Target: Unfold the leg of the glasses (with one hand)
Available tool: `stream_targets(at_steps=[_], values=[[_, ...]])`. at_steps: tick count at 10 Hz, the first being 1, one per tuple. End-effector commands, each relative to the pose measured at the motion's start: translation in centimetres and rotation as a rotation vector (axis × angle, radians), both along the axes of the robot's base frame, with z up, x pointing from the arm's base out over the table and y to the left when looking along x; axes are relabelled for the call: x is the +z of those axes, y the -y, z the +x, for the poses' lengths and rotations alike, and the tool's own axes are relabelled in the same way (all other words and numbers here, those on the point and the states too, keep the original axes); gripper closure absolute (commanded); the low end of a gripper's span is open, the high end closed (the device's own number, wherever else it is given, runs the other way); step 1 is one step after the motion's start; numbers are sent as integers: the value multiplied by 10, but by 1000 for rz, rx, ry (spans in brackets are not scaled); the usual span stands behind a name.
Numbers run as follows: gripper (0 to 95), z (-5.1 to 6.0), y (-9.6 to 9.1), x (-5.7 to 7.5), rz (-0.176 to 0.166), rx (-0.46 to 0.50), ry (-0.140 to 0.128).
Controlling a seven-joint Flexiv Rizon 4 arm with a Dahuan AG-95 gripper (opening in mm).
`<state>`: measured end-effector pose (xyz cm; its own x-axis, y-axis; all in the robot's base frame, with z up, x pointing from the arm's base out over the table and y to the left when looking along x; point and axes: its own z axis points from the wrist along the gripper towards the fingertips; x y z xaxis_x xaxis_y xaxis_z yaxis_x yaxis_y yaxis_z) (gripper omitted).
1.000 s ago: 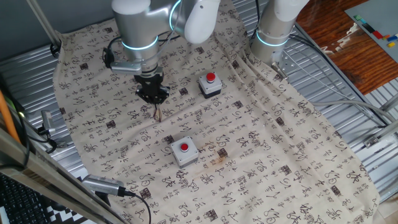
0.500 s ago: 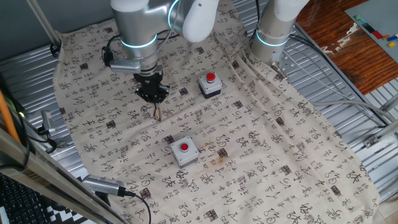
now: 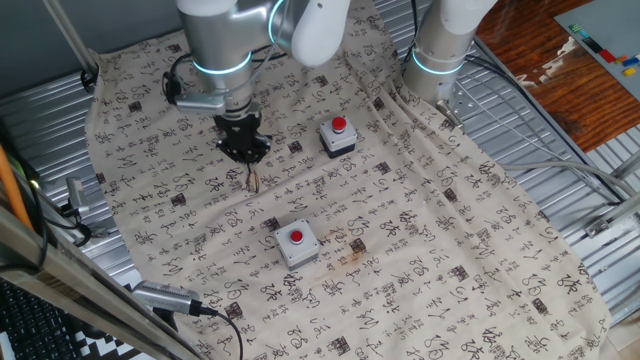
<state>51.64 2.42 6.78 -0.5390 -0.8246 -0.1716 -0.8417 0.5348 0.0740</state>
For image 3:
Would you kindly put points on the black keyboard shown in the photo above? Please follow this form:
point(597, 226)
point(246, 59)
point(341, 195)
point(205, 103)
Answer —
point(35, 325)

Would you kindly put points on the red toy brick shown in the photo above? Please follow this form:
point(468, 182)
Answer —
point(607, 55)

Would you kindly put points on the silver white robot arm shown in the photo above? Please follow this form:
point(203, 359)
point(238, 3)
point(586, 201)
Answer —
point(220, 35)

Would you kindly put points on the grey metal pole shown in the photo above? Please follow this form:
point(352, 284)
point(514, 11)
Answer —
point(70, 35)

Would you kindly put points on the black white checkerboard sheet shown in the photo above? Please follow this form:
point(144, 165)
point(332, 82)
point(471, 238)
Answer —
point(107, 347)

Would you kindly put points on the aluminium frame beam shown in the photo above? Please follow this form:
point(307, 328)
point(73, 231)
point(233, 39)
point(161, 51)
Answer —
point(75, 285)

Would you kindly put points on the small grey camera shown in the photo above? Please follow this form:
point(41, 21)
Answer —
point(76, 195)

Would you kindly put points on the black toy brick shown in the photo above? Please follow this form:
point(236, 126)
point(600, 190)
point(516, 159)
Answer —
point(592, 45)

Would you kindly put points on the beige calligraphy print tablecloth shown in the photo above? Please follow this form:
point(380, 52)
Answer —
point(400, 225)

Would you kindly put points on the brown wooden table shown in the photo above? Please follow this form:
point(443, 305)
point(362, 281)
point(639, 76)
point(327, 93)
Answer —
point(560, 85)

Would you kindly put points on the grey box flat red button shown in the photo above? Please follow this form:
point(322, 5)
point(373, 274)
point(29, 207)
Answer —
point(288, 248)

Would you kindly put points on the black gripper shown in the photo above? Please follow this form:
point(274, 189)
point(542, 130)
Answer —
point(239, 127)

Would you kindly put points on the silver depth camera with mount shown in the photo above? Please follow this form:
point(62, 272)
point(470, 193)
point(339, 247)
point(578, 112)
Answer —
point(165, 297)

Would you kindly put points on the yellow toy brick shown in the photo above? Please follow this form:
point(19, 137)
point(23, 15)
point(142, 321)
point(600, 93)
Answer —
point(629, 71)

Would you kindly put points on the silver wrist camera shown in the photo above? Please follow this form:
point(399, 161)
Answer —
point(200, 104)

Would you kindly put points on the aluminium corner bracket rail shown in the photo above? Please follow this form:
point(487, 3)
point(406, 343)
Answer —
point(612, 215)

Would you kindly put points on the brown thin-frame glasses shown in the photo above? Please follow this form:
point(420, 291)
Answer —
point(253, 181)

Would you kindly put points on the blue toy brick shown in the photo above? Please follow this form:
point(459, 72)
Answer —
point(631, 61)

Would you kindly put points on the silver base mounting plate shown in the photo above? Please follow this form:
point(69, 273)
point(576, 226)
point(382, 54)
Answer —
point(461, 105)

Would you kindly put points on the grey flat board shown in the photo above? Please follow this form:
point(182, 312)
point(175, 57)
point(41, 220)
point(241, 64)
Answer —
point(605, 25)

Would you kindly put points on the black pole clamp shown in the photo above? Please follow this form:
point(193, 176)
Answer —
point(89, 81)

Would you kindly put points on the orange tube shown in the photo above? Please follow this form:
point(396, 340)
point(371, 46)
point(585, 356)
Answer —
point(11, 185)

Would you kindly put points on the mushroom red button box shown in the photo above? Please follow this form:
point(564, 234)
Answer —
point(339, 139)

